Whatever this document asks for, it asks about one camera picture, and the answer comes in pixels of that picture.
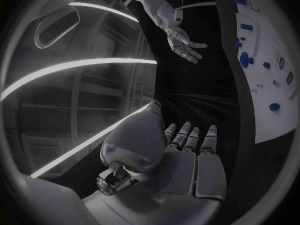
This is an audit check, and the white task board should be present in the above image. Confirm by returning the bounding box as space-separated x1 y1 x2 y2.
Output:
230 0 299 145

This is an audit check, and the blue gear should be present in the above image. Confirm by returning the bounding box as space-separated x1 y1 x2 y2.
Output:
238 51 255 69

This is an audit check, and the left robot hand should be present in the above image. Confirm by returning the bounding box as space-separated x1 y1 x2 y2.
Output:
81 99 228 225

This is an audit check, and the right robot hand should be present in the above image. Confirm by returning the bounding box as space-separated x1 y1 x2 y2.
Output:
165 24 209 65

